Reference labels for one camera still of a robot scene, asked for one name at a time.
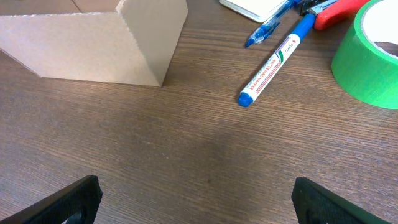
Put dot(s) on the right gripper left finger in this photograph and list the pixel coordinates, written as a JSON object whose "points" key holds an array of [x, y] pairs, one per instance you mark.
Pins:
{"points": [[76, 203]]}

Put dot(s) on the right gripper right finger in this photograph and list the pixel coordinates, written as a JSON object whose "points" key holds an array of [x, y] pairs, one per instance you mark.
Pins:
{"points": [[315, 204]]}

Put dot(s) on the green tape roll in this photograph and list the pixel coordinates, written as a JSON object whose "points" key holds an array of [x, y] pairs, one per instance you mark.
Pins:
{"points": [[365, 64]]}

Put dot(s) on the brown cardboard box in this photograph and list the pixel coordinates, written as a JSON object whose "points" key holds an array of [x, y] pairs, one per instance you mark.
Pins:
{"points": [[114, 41]]}

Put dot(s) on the yellow spiral notepad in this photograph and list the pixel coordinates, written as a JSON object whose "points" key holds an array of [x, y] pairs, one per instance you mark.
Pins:
{"points": [[256, 10]]}

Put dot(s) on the blue whiteboard marker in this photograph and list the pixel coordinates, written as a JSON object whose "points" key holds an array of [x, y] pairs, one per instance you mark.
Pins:
{"points": [[263, 77]]}

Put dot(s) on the blue ballpoint pen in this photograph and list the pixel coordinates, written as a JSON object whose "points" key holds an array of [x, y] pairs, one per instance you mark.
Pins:
{"points": [[269, 26]]}

